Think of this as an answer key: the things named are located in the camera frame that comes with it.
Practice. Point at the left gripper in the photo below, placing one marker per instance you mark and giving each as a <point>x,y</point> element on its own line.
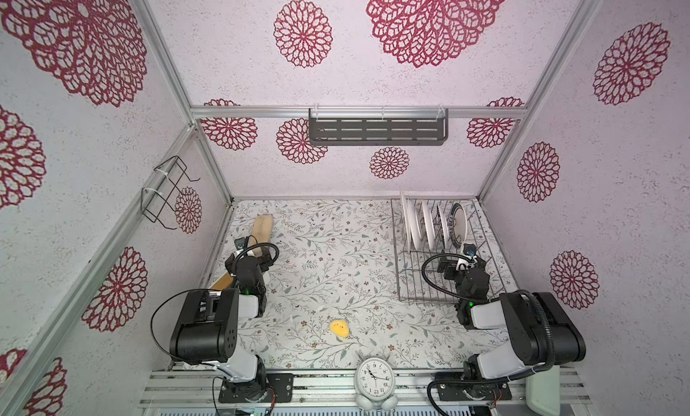
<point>256,257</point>

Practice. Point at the black wire wall basket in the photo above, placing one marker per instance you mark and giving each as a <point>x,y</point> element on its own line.
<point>173,203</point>

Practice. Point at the white alarm clock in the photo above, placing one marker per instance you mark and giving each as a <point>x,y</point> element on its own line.
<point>374,382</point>

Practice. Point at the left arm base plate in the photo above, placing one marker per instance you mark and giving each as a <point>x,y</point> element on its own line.
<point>266,388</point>

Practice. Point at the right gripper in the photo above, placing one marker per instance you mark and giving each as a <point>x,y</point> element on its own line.
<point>472,270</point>

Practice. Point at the wire dish rack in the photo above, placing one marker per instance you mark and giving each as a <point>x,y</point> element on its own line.
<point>416,272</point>

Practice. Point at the pale green box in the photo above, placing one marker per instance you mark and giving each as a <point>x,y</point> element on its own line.
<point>543,392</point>

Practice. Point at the green rimmed white plate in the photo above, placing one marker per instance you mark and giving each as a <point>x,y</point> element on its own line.
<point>416,232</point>

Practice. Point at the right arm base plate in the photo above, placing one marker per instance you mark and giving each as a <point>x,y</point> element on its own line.
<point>452,386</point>

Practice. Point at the yellow tray with blue item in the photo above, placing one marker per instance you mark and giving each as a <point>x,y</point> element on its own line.
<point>225,281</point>

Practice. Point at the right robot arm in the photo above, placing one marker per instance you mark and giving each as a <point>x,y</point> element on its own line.
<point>540,334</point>

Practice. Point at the yellow cheese toy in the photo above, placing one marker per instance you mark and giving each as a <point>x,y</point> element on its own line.
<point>340,328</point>

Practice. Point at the grey wall shelf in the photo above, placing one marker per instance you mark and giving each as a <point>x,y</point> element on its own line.
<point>382,131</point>

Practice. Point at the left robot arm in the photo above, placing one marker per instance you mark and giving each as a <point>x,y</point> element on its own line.
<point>207,329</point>

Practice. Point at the plaid beige plate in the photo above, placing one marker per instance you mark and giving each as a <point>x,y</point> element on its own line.
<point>407,229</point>

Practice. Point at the dark rimmed plate in rack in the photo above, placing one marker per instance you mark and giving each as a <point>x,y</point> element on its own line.
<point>453,225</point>

